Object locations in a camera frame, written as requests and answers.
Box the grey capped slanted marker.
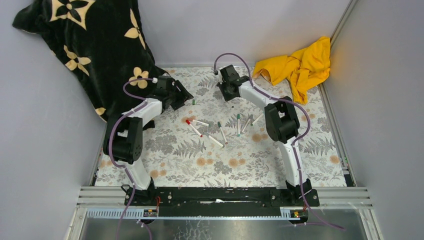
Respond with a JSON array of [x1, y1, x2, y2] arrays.
[[240, 114, 253, 134]]

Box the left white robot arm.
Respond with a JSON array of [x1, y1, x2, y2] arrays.
[[103, 75, 193, 206]]

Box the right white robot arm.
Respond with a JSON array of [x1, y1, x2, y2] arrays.
[[213, 65, 312, 206]]

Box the red capped white marker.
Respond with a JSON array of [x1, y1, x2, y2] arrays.
[[185, 119, 203, 138]]

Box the teal green capped marker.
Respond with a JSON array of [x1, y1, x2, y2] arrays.
[[236, 113, 241, 137]]

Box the dark green capped marker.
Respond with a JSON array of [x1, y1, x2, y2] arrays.
[[217, 121, 228, 145]]

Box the grey capped white marker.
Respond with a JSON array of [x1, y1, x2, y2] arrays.
[[203, 132, 225, 148]]

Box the floral patterned table mat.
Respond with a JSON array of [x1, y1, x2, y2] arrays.
[[94, 66, 348, 188]]

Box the black floral plush blanket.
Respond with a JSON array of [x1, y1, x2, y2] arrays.
[[12, 0, 165, 121]]

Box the yellow cloth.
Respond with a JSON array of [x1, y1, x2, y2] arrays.
[[252, 36, 331, 105]]

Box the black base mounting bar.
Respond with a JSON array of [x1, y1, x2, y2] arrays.
[[120, 183, 320, 213]]

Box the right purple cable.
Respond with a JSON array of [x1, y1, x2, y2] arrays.
[[213, 52, 347, 231]]

